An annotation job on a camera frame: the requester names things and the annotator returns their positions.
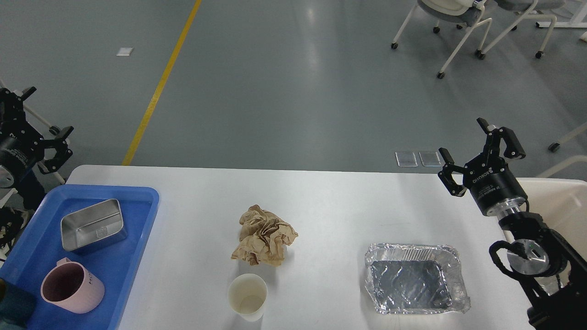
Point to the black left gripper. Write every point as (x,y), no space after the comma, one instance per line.
(18,158)

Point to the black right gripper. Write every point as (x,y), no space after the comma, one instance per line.
(490,180)

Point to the stainless steel square tray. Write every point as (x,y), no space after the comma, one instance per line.
(92,228)

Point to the aluminium foil container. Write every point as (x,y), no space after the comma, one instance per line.
(415,279)

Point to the pink plastic mug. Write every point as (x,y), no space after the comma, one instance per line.
(70,286)

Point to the white paper cup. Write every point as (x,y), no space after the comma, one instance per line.
(247,295)

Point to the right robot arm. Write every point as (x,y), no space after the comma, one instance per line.
(549,270)

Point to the floor outlet plate right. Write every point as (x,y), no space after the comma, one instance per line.
(430,159)

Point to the floor outlet plate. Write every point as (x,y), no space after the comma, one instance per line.
(430,159)
(406,159)

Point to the white chair leg with caster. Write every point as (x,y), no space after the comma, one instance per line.
(554,147)

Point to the floor outlet plate left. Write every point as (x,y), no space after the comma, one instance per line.
(406,159)

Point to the beige plastic bin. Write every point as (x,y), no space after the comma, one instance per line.
(562,203)

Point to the blue plastic tray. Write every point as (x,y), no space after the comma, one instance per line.
(39,248)

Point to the white grey chair left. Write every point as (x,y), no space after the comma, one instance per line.
(467,14)

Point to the white grey chair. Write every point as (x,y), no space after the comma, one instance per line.
(467,14)
(527,10)

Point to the white grey chair right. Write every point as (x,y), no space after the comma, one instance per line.
(527,10)

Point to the white desk base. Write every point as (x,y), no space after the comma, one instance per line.
(571,15)

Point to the dark teal object corner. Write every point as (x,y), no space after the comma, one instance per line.
(16,306)

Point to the crumpled brown paper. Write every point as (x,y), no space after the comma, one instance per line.
(263,237)

